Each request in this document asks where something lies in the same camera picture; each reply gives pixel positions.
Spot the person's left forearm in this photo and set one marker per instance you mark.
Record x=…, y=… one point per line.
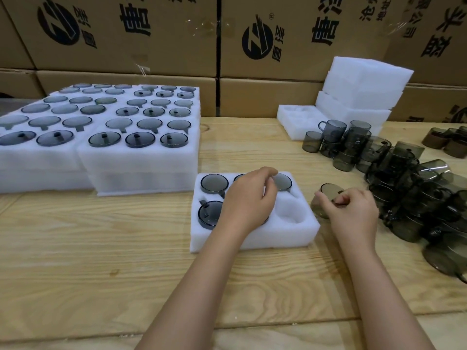
x=182, y=298

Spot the person's right forearm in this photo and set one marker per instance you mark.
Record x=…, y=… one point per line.
x=386, y=302

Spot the stack of white foam trays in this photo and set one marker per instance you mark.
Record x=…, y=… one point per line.
x=357, y=91

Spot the pile of smoky glass mugs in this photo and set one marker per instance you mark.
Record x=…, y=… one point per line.
x=408, y=178

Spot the stainless steel table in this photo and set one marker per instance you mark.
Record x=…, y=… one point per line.
x=9, y=102

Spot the black round object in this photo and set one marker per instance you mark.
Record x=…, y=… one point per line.
x=4, y=95

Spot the person's right hand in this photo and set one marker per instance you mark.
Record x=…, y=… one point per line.
x=354, y=218

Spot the person's left hand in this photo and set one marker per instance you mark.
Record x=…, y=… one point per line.
x=244, y=207

